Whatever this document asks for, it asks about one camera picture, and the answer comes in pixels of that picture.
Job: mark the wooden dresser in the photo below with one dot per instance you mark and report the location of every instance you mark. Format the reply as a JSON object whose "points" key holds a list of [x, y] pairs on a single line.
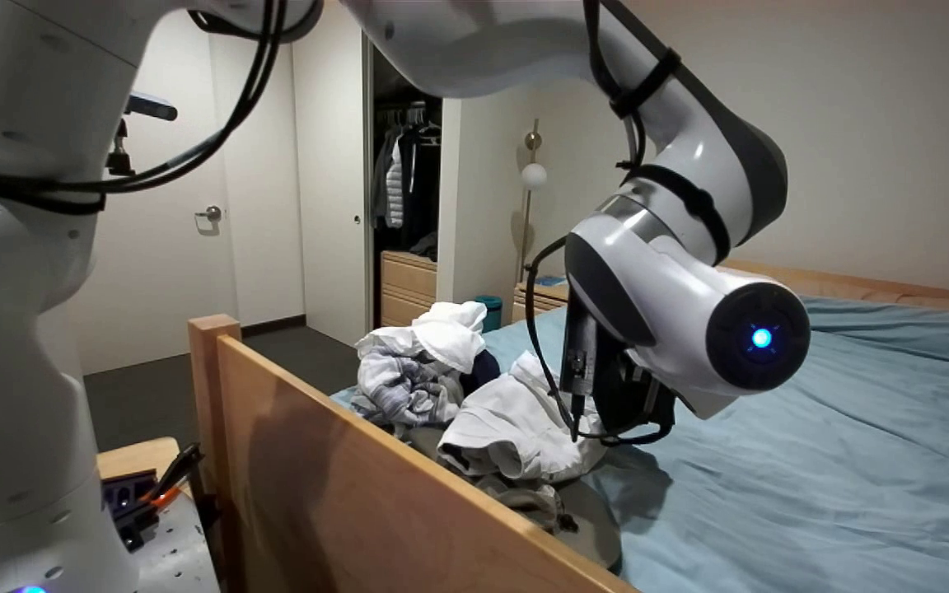
{"points": [[407, 288]]}

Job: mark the white and grey striped garment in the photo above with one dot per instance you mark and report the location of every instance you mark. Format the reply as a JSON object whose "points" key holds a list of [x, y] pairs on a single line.
{"points": [[409, 379]]}

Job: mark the white closet door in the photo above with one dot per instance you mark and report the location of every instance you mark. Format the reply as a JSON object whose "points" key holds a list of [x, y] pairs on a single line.
{"points": [[330, 206]]}

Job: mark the wooden nightstand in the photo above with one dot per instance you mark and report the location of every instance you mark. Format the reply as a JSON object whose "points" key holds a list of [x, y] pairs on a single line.
{"points": [[536, 298]]}

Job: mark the row of hanging clothes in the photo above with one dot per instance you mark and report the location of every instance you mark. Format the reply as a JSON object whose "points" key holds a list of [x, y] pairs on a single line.
{"points": [[400, 181]]}

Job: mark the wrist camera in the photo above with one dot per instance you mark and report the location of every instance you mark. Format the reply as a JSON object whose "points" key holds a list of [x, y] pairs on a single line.
{"points": [[580, 346]]}

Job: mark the floor lamp with round bulb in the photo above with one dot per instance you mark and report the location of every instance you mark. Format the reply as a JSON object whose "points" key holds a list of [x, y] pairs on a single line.
{"points": [[533, 175]]}

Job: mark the blue bed sheet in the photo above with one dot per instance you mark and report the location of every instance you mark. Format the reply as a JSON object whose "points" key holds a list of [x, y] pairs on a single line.
{"points": [[837, 461]]}

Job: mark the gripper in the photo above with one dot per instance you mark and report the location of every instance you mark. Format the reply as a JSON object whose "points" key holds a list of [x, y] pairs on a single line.
{"points": [[624, 394]]}

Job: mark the black and orange clamp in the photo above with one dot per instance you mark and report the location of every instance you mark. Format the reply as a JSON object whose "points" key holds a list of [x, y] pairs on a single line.
{"points": [[138, 494]]}

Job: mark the dark navy garment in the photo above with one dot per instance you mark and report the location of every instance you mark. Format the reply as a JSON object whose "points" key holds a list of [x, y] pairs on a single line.
{"points": [[483, 369]]}

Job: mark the wooden bed frame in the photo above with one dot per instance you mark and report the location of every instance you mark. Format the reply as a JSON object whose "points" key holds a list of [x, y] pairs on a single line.
{"points": [[334, 502]]}

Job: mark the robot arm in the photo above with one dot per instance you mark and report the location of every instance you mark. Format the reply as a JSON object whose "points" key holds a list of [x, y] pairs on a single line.
{"points": [[21, 346]]}

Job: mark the camera on mount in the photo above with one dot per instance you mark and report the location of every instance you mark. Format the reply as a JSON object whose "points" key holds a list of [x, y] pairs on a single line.
{"points": [[149, 106]]}

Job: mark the dark grey garment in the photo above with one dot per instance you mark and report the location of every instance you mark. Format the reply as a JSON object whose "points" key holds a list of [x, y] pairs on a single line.
{"points": [[590, 519]]}

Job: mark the teal bin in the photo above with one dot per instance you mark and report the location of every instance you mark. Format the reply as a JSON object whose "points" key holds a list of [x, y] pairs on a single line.
{"points": [[491, 313]]}

